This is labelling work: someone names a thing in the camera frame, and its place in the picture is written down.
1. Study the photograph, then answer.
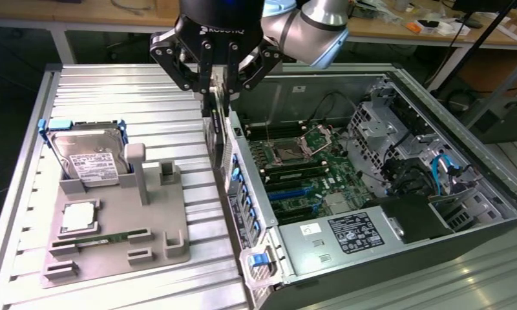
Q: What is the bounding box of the graphics card with black shroud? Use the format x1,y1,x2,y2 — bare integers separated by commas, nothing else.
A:
202,64,234,171

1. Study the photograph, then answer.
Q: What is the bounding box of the black and silver PC case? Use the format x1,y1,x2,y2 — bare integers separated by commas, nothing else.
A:
203,66,517,310

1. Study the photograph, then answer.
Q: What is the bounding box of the wooden desk with white legs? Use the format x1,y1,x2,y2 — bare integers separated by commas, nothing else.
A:
0,0,182,65
344,0,517,91

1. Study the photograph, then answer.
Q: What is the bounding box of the grey parts rack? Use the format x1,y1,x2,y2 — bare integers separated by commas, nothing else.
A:
40,141,194,290

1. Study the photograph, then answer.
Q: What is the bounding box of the black monitor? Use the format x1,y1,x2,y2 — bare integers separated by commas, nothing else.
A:
451,0,517,13

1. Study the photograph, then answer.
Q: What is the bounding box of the blue expansion slot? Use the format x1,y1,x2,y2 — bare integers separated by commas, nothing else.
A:
270,187,312,202

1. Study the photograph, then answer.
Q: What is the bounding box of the green RAM stick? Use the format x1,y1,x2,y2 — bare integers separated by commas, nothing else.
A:
51,229,152,249

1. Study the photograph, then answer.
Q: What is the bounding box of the CPU socket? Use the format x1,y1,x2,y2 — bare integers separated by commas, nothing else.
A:
271,138,311,165

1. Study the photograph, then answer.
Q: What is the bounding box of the green motherboard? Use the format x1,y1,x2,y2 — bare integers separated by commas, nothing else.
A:
246,122,376,227

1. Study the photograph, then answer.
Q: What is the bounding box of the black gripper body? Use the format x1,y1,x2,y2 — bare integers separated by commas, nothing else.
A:
175,0,268,66

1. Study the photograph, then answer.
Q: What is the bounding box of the silver CPU chip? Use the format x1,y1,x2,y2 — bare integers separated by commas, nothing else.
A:
63,203,99,232

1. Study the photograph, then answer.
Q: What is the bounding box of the black fan shroud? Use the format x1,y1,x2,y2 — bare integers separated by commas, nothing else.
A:
364,195,456,245

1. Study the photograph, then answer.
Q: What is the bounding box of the blue wire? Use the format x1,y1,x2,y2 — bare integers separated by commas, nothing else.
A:
431,154,458,196

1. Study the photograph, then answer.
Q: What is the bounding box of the grey cabinet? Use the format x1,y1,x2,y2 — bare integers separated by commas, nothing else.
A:
463,56,517,145

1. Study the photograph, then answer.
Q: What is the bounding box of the white plastic part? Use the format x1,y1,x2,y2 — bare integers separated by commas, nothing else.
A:
439,19,472,36

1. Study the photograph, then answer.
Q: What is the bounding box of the black RAM stick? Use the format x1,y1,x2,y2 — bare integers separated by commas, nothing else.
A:
263,166,328,185

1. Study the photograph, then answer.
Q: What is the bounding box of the hard disk with blue caddy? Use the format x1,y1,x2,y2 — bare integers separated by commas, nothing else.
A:
38,118,134,188

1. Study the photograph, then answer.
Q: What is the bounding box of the silver power supply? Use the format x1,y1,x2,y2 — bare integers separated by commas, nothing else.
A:
278,208,407,278

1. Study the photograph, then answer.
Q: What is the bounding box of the metal socket cover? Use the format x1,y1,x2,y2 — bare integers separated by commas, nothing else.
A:
299,124,334,152

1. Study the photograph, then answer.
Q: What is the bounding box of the black tripod pole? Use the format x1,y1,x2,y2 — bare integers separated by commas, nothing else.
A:
426,0,517,92

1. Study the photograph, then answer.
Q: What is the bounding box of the metal disk bay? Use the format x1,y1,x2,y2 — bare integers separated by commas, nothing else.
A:
347,101,440,194

